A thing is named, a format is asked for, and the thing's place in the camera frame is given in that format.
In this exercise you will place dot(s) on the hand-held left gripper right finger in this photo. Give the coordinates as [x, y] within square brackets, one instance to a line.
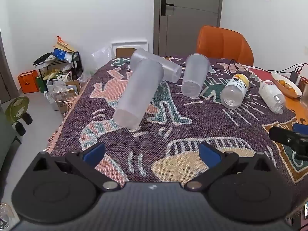
[209, 155]

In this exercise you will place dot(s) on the clear bottle with yellow label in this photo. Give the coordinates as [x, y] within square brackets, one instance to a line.
[234, 92]

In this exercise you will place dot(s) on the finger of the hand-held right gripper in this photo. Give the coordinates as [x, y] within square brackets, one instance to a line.
[281, 134]
[300, 127]

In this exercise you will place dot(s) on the clear plastic bag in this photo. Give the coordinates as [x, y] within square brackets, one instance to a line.
[102, 59]

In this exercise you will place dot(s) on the grey door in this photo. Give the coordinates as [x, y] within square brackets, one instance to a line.
[190, 12]

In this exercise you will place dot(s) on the green toy with black wheels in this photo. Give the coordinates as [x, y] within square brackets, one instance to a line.
[16, 107]

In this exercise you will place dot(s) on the brown cardboard box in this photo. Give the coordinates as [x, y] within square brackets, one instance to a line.
[124, 52]

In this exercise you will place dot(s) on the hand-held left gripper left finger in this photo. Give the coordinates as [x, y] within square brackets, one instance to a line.
[93, 153]

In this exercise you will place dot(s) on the black metal rack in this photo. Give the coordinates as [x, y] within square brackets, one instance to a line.
[75, 63]

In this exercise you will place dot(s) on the white plastic bag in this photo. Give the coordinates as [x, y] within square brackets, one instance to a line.
[56, 86]

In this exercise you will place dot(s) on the clear bottle with white label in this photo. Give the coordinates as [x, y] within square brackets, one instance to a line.
[272, 95]

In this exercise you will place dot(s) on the bowl of small oranges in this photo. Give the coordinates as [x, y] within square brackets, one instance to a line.
[287, 85]

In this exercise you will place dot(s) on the orange chair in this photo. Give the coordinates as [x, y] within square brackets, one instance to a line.
[223, 43]

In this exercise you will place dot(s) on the tall translucent plastic cup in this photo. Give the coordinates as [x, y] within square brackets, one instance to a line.
[138, 91]
[194, 74]
[168, 67]

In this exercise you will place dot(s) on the white flat board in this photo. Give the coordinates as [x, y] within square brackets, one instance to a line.
[130, 44]

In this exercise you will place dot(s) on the open cardboard box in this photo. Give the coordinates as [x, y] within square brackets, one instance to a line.
[68, 98]

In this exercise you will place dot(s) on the blue and white bag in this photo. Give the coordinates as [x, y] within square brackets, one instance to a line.
[61, 54]

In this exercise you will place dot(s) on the dark green seat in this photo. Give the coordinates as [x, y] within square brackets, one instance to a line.
[7, 139]

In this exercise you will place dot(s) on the black power adapter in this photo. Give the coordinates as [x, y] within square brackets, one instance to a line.
[294, 76]

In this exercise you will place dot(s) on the printed woven blanket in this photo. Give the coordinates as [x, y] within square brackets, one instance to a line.
[192, 127]

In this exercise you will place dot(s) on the orange paper bag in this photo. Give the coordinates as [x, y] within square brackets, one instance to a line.
[28, 82]

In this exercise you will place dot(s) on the brown paper bag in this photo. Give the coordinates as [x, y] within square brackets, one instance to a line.
[63, 45]

